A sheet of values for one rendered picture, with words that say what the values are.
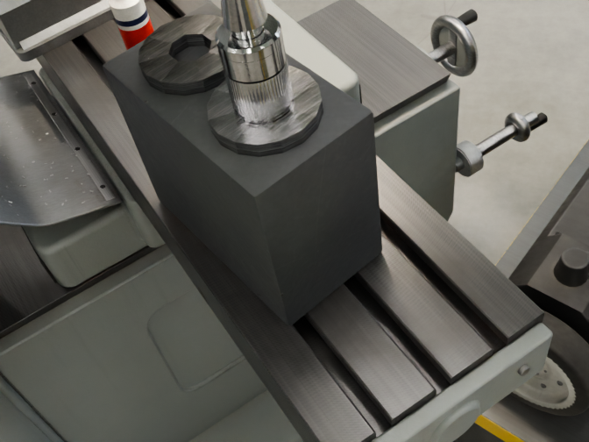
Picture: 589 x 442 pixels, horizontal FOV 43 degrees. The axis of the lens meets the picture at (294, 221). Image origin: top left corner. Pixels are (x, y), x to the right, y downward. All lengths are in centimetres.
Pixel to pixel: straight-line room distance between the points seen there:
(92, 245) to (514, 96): 151
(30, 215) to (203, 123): 37
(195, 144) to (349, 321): 22
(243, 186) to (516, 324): 28
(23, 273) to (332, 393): 56
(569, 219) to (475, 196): 80
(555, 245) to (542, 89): 117
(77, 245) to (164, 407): 44
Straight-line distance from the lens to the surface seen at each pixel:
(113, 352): 115
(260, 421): 146
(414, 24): 248
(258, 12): 52
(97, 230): 97
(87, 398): 121
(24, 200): 94
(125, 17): 95
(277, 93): 55
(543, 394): 121
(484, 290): 70
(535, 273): 111
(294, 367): 67
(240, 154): 57
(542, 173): 204
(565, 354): 107
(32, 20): 105
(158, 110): 62
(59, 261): 99
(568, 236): 115
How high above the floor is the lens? 152
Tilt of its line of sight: 51 degrees down
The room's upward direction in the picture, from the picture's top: 12 degrees counter-clockwise
